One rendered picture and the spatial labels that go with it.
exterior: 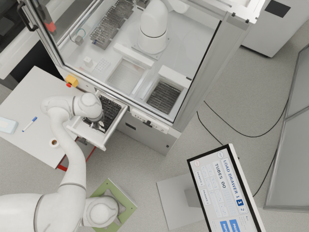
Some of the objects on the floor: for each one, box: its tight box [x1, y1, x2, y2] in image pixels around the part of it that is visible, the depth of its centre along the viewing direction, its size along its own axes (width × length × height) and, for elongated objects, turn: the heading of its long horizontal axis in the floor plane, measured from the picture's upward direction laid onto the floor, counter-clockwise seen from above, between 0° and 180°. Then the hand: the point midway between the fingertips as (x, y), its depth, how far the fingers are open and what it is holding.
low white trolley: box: [0, 66, 97, 172], centre depth 212 cm, size 58×62×76 cm
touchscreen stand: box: [156, 173, 205, 230], centre depth 188 cm, size 50×45×102 cm
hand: (100, 125), depth 152 cm, fingers closed
